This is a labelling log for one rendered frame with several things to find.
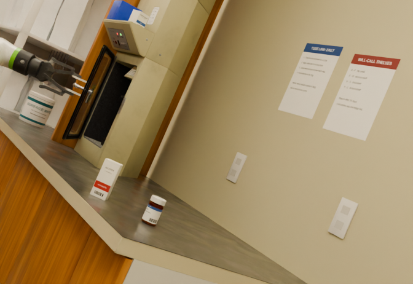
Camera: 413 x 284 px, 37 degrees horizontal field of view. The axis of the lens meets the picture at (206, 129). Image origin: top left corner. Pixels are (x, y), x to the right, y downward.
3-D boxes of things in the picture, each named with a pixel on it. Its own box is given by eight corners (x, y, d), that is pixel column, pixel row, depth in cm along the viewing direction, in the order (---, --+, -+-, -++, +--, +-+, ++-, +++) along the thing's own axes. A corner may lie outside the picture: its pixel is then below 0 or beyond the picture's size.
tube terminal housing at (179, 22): (122, 168, 280) (190, 14, 282) (150, 187, 252) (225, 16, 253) (73, 149, 268) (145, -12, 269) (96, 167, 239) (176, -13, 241)
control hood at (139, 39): (117, 50, 268) (126, 29, 269) (145, 57, 240) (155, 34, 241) (94, 39, 263) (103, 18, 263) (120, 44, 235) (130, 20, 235)
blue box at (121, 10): (125, 29, 267) (134, 10, 268) (134, 30, 259) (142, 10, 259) (106, 19, 262) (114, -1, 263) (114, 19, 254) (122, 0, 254)
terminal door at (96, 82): (77, 139, 266) (115, 55, 267) (62, 139, 236) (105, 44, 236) (75, 138, 266) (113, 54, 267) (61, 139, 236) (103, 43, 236)
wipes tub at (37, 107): (40, 125, 311) (52, 98, 311) (46, 130, 300) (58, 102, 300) (15, 116, 305) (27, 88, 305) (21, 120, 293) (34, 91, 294)
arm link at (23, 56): (26, 51, 251) (16, 71, 251) (18, 47, 239) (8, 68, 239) (40, 57, 251) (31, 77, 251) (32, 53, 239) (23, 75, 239)
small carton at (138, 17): (136, 27, 249) (142, 14, 249) (143, 30, 245) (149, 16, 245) (126, 23, 245) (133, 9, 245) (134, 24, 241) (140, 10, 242)
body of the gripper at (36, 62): (24, 74, 242) (46, 84, 242) (33, 55, 242) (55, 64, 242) (29, 76, 249) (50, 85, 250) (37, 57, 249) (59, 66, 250)
